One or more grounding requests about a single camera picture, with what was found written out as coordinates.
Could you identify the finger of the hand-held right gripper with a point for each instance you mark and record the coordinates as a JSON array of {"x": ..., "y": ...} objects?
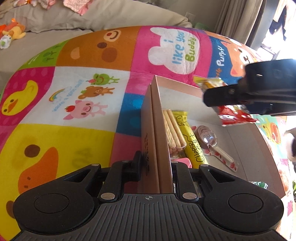
[{"x": 222, "y": 96}]

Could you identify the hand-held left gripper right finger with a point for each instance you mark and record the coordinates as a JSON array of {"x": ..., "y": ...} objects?
[{"x": 182, "y": 176}]

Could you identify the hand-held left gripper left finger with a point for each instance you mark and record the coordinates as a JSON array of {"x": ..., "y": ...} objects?
[{"x": 134, "y": 169}]

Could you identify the red snack packet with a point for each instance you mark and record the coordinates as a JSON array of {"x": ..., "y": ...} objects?
[{"x": 233, "y": 115}]

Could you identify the yellow cheese stick packet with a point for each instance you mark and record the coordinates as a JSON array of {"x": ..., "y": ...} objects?
[{"x": 192, "y": 143}]

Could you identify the pink cardboard box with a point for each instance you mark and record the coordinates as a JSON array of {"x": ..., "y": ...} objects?
[{"x": 159, "y": 139}]

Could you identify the lollipop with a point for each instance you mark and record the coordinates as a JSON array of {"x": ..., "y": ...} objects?
[{"x": 204, "y": 136}]

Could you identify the biscuit stick pack with dip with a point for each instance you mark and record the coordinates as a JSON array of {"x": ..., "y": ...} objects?
[{"x": 172, "y": 132}]

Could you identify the green snack packet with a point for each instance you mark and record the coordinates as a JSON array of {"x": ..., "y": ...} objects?
[{"x": 260, "y": 185}]

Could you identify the black and white blurred object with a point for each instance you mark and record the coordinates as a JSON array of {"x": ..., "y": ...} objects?
[{"x": 291, "y": 146}]

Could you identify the hanging laundry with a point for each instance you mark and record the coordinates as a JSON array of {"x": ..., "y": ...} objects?
[{"x": 285, "y": 20}]

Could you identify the grey curtain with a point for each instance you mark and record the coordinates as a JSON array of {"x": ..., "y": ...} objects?
[{"x": 240, "y": 20}]

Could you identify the colourful cartoon play mat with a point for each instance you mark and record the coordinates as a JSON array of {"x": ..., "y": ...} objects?
[{"x": 69, "y": 104}]

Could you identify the beige sofa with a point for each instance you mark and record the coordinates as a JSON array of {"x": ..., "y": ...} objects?
[{"x": 69, "y": 20}]

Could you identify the pink baby clothes pile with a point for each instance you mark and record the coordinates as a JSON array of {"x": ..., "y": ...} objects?
[{"x": 76, "y": 5}]

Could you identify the small white toy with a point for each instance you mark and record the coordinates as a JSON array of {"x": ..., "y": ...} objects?
[{"x": 5, "y": 42}]

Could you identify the orange plush toy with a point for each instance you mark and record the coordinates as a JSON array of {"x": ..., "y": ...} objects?
[{"x": 15, "y": 30}]

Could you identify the white pink baby garment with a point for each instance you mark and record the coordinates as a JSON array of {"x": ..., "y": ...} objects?
[{"x": 34, "y": 2}]

